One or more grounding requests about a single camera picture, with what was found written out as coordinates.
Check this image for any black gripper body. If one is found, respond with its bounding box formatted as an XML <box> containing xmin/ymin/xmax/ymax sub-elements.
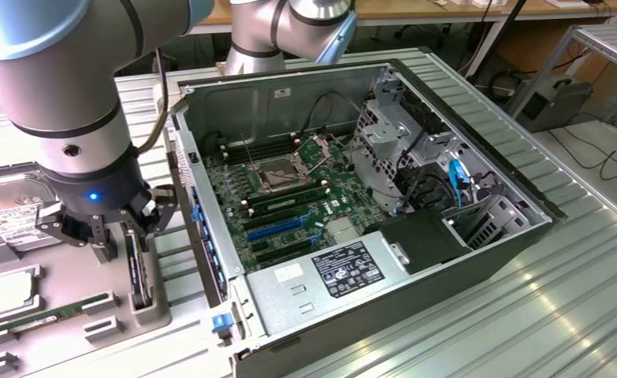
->
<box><xmin>42</xmin><ymin>147</ymin><xmax>152</xmax><ymax>222</ymax></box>

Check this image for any black graphics card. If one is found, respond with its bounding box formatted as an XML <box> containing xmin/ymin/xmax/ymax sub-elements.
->
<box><xmin>119</xmin><ymin>220</ymin><xmax>155</xmax><ymax>312</ymax></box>

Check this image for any grey parts rack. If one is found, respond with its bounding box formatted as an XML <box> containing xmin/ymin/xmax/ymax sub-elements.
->
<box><xmin>0</xmin><ymin>220</ymin><xmax>175</xmax><ymax>378</ymax></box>

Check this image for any silver hard disk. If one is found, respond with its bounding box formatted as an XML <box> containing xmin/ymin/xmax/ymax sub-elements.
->
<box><xmin>0</xmin><ymin>163</ymin><xmax>67</xmax><ymax>253</ymax></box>

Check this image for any silver CPU chip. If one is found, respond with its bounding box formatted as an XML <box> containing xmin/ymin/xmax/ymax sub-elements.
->
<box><xmin>0</xmin><ymin>271</ymin><xmax>39</xmax><ymax>317</ymax></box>

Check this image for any blue expansion slot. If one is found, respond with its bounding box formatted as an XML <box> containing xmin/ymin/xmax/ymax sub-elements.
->
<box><xmin>245</xmin><ymin>217</ymin><xmax>315</xmax><ymax>244</ymax></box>

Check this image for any thin metal locking lever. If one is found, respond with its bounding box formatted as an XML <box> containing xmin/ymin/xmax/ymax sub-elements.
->
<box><xmin>239</xmin><ymin>132</ymin><xmax>259</xmax><ymax>167</ymax></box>

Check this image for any installed green RAM stick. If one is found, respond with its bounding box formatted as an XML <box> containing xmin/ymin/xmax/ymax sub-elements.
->
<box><xmin>245</xmin><ymin>187</ymin><xmax>329</xmax><ymax>218</ymax></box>

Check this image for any black expansion slot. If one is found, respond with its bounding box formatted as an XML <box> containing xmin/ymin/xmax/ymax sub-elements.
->
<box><xmin>253</xmin><ymin>235</ymin><xmax>315</xmax><ymax>265</ymax></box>

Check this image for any black RAM slot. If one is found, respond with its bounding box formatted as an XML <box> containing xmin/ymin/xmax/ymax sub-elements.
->
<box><xmin>217</xmin><ymin>132</ymin><xmax>303</xmax><ymax>154</ymax></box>
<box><xmin>222</xmin><ymin>142</ymin><xmax>303</xmax><ymax>165</ymax></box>

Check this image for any CPU socket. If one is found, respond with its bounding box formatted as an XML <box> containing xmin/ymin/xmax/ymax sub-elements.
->
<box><xmin>251</xmin><ymin>154</ymin><xmax>310</xmax><ymax>195</ymax></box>

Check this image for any blue case latch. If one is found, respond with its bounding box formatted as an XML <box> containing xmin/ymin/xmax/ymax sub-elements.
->
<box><xmin>210</xmin><ymin>313</ymin><xmax>234</xmax><ymax>336</ymax></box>

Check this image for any grey power supply unit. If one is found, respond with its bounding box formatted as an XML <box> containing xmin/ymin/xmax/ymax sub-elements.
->
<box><xmin>243</xmin><ymin>230</ymin><xmax>413</xmax><ymax>340</ymax></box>

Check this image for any metal socket cover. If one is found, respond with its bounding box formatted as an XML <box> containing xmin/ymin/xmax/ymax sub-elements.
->
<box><xmin>290</xmin><ymin>133</ymin><xmax>337</xmax><ymax>175</ymax></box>

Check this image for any silver chipset heatsink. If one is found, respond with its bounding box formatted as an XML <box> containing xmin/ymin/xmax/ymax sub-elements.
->
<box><xmin>325</xmin><ymin>218</ymin><xmax>365</xmax><ymax>242</ymax></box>

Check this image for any green motherboard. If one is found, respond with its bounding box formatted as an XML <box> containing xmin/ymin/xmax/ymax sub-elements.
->
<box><xmin>196</xmin><ymin>132</ymin><xmax>389</xmax><ymax>273</ymax></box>

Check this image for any silver drive cage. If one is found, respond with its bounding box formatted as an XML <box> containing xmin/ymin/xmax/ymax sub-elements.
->
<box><xmin>350</xmin><ymin>97</ymin><xmax>478</xmax><ymax>216</ymax></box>

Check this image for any black plastic shroud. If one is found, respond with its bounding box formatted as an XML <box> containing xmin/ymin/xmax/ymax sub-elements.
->
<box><xmin>363</xmin><ymin>207</ymin><xmax>473</xmax><ymax>276</ymax></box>

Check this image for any black open PC case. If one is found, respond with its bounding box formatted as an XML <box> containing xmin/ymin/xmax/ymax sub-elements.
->
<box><xmin>152</xmin><ymin>46</ymin><xmax>571</xmax><ymax>378</ymax></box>

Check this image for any wooden desk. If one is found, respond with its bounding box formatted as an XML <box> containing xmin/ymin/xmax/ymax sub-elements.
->
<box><xmin>180</xmin><ymin>0</ymin><xmax>617</xmax><ymax>39</ymax></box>

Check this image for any black box device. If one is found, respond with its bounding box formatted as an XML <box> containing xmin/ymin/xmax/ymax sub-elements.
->
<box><xmin>516</xmin><ymin>77</ymin><xmax>597</xmax><ymax>134</ymax></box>

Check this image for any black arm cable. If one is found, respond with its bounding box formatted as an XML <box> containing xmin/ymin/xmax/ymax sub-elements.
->
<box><xmin>134</xmin><ymin>46</ymin><xmax>171</xmax><ymax>153</ymax></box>

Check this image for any black looped wire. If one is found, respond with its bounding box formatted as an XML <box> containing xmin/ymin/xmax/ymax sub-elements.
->
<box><xmin>306</xmin><ymin>91</ymin><xmax>367</xmax><ymax>132</ymax></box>

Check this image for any blue SATA wire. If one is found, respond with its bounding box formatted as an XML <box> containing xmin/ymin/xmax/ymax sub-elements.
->
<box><xmin>446</xmin><ymin>156</ymin><xmax>472</xmax><ymax>209</ymax></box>

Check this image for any black floor cable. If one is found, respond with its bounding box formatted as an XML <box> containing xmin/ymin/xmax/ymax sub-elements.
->
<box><xmin>546</xmin><ymin>128</ymin><xmax>617</xmax><ymax>180</ymax></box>

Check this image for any metal frame slat table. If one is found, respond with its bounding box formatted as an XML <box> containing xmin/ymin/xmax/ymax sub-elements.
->
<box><xmin>536</xmin><ymin>24</ymin><xmax>617</xmax><ymax>102</ymax></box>

